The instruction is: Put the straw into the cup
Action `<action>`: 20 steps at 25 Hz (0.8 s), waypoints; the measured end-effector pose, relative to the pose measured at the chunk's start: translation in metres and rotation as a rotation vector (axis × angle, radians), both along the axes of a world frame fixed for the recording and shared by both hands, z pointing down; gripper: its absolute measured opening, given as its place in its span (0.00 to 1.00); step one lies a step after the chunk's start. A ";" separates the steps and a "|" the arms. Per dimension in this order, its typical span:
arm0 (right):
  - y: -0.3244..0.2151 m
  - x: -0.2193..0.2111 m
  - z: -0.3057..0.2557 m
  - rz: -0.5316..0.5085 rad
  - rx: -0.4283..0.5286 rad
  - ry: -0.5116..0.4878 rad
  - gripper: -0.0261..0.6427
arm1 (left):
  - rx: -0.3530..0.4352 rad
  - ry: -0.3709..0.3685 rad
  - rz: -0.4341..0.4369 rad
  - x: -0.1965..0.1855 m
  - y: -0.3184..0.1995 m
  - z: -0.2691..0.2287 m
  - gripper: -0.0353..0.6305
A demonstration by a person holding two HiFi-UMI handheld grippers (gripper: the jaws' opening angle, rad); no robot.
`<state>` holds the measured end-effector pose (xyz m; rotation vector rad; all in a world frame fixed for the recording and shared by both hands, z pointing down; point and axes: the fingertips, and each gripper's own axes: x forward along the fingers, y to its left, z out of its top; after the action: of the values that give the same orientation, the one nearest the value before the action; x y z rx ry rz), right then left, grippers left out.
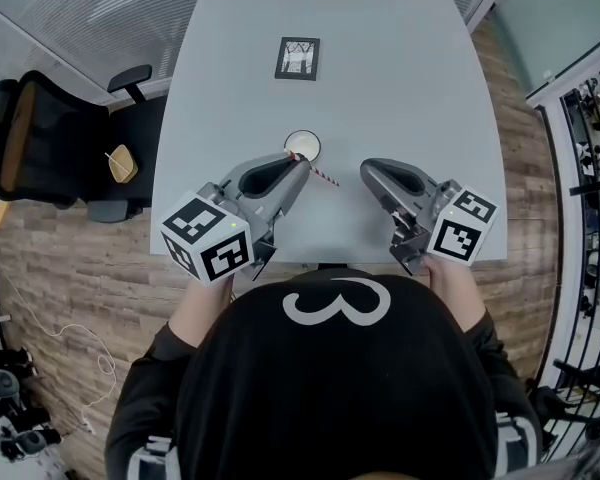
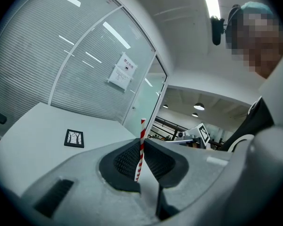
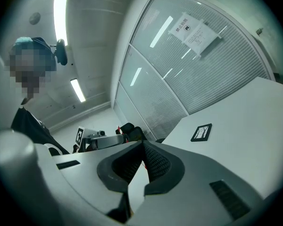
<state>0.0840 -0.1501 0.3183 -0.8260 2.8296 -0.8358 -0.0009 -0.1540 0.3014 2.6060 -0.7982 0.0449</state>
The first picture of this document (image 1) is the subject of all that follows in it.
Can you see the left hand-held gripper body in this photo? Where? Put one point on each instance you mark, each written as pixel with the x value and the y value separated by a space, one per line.
pixel 205 240

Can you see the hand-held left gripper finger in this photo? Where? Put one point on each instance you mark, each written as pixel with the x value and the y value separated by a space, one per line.
pixel 285 195
pixel 260 161

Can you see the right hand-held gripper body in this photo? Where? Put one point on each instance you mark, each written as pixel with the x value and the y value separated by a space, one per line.
pixel 457 233

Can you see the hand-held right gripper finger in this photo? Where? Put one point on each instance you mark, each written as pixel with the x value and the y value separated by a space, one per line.
pixel 410 166
pixel 385 190

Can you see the red white striped straw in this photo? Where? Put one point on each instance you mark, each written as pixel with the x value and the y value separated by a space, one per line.
pixel 326 176

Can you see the white cup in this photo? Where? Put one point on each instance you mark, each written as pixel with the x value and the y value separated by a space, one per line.
pixel 305 143

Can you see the person's right forearm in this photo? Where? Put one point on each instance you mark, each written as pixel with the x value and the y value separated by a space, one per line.
pixel 455 295

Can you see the person's left forearm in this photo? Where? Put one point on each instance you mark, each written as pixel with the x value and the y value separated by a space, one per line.
pixel 202 313

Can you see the tan square container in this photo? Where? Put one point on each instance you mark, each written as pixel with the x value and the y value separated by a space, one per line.
pixel 122 165

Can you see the black metal railing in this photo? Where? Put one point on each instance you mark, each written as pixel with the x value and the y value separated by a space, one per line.
pixel 595 186

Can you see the black mesh office chair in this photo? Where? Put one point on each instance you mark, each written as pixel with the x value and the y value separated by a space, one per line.
pixel 65 133

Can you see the person's black printed shirt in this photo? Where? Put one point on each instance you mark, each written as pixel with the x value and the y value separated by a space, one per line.
pixel 330 393

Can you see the white power strip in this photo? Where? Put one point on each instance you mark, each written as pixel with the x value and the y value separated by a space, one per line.
pixel 88 424

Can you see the black grey equipment pile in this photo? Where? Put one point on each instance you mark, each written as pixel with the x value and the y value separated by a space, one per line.
pixel 0 382

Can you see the black picture frame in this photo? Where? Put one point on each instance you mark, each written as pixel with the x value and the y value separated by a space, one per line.
pixel 297 59

